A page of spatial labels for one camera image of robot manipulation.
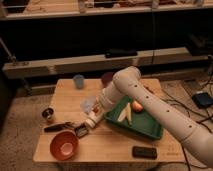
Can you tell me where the green plastic tray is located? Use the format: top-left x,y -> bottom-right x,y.
105,96 -> 163,140

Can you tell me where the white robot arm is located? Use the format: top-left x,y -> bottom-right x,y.
98,66 -> 213,169

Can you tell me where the light blue cup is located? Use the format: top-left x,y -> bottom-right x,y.
73,74 -> 84,89

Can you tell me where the small metal cup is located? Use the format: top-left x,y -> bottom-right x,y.
42,107 -> 54,124

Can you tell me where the clear plastic bag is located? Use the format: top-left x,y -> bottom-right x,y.
80,96 -> 97,114

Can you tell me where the white cylindrical bottle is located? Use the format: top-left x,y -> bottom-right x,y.
85,111 -> 104,128

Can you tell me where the purple bowl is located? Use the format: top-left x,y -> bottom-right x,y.
101,72 -> 114,87

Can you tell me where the small dark box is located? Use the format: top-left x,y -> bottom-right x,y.
74,123 -> 89,138

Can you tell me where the peach apple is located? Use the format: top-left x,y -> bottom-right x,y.
131,101 -> 143,113

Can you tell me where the black object on shelf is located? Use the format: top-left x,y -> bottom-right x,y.
105,49 -> 137,58

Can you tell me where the brown dried food pile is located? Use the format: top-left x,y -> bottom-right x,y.
144,86 -> 155,94

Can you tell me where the orange bowl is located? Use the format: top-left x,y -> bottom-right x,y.
50,131 -> 79,161

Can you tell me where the black rectangular remote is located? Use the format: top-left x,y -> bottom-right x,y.
132,146 -> 157,159

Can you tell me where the wooden low shelf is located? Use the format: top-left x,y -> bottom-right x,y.
2,47 -> 208,79

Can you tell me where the black power adapter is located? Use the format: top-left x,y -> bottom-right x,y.
192,92 -> 213,109

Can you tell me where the dark handled tool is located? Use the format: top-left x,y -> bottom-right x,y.
44,122 -> 74,132

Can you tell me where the black cable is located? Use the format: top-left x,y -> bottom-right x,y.
161,87 -> 213,134

